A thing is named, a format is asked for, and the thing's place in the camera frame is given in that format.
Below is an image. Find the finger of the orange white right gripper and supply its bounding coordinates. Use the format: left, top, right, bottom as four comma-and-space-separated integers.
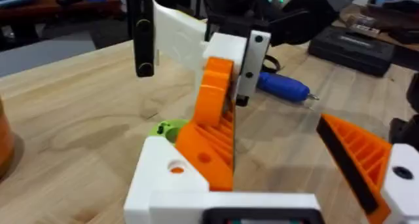
192, 31, 248, 127

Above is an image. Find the orange tub with green toys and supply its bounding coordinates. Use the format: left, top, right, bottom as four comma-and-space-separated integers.
0, 96, 16, 183

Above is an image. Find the orange ribbed wedge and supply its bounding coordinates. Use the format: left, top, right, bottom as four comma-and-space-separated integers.
175, 99, 236, 192

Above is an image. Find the brown table with clutter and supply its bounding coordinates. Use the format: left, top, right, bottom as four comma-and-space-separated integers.
332, 0, 419, 53

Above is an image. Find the thin black cord loop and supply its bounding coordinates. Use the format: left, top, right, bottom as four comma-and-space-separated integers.
261, 54, 282, 75

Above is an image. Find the black upright right wrist plate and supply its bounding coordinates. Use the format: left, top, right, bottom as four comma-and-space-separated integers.
128, 0, 155, 78

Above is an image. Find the green disc with holes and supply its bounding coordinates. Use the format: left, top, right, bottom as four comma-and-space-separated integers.
148, 118, 190, 147

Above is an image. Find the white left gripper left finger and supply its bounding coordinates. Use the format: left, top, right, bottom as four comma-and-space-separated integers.
124, 135, 210, 224

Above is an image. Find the black tool case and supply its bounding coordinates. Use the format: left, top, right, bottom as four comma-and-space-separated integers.
307, 25, 397, 78

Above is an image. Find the orange white left gripper right finger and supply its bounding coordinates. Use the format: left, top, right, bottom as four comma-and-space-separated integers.
316, 113, 419, 224

